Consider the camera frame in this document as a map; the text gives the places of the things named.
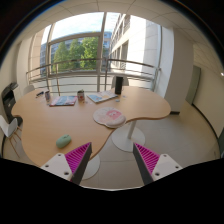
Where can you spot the metal balcony railing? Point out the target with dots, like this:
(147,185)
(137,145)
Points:
(91,75)

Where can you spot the black printer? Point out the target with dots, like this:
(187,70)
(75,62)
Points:
(10,95)

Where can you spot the black speaker box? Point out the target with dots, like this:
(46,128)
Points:
(118,85)

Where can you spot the light blue magazine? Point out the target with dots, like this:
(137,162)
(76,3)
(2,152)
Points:
(101,96)

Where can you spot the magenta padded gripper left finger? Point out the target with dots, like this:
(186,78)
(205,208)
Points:
(70,166)

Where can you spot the pink magazine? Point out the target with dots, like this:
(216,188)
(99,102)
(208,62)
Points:
(64,101)

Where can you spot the patterned mug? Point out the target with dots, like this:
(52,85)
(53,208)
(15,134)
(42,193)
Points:
(81,95)

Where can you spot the wooden curved table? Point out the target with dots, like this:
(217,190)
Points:
(43,125)

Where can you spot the small can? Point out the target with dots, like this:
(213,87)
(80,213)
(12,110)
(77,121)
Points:
(47,95)

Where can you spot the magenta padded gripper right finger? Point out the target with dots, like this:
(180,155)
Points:
(153,166)

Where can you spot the white chair far left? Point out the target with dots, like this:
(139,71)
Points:
(28,89)

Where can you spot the round pink mouse pad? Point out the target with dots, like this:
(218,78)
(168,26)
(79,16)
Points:
(110,117)

